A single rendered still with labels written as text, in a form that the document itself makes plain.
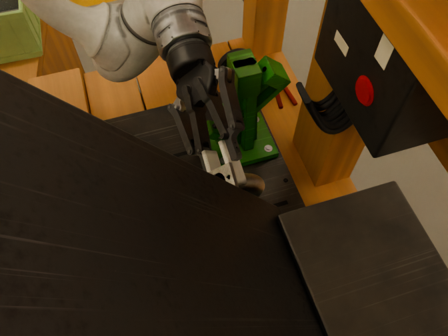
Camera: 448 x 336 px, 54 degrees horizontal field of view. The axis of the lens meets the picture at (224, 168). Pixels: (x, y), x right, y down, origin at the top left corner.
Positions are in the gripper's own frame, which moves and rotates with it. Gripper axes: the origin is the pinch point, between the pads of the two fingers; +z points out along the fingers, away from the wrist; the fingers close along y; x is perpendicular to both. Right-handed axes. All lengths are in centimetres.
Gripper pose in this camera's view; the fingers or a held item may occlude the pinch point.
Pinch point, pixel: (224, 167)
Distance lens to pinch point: 65.3
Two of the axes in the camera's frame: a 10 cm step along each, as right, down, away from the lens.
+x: 6.3, 0.1, 7.7
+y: 7.2, -3.8, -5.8
